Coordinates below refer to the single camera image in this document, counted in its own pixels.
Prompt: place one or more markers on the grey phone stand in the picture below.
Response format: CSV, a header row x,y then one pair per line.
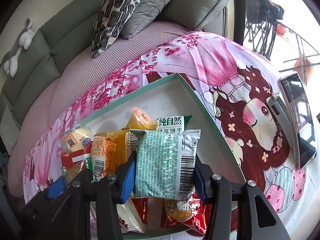
x,y
280,115

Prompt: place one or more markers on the round pastry green-edged packet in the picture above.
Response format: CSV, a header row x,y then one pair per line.
x,y
71,173

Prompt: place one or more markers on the dark green snack packet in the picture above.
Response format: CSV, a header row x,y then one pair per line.
x,y
160,165

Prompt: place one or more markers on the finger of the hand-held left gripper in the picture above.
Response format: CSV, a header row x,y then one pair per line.
x,y
40,210
56,187

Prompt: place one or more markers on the green and white biscuit packet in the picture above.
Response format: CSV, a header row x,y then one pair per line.
x,y
172,123

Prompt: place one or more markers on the small yellow cake packet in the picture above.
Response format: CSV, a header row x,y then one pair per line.
x,y
141,120

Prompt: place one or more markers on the black metal rack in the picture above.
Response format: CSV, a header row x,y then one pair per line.
x,y
262,7

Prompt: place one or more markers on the grey sofa pink cover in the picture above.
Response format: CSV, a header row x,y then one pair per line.
x,y
100,70

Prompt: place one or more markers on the red packet with silver stripe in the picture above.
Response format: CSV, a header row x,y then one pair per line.
x,y
75,160

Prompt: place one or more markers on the red pouch snack packet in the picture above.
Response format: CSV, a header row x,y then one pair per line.
x,y
141,208

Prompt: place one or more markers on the white box with teal rim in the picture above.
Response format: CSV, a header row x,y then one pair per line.
x,y
155,97

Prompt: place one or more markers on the printed blanket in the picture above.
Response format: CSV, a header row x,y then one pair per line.
x,y
212,55

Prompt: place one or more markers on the brown planter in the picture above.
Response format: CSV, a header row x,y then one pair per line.
x,y
302,67

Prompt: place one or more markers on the black door frame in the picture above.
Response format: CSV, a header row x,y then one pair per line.
x,y
239,10

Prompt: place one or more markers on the round cake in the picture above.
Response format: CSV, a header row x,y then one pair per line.
x,y
75,137

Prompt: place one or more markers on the black and white patterned pillow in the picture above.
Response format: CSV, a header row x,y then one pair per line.
x,y
115,15

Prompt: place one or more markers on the grey and white plush toy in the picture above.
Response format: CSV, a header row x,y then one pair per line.
x,y
23,37

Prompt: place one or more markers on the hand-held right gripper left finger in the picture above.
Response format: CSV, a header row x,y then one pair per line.
x,y
127,180

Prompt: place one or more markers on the orange snack packet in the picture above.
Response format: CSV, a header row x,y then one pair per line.
x,y
122,150

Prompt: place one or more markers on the dark grey pillow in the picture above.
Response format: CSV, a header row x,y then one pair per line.
x,y
150,7

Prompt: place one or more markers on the balcony railing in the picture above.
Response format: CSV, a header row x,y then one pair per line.
x,y
302,45

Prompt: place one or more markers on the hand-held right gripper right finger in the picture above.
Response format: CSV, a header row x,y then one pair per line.
x,y
200,182

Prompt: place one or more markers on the beige pastry packet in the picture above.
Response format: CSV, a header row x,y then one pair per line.
x,y
102,150

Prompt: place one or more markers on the smartphone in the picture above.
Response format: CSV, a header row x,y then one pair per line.
x,y
297,115

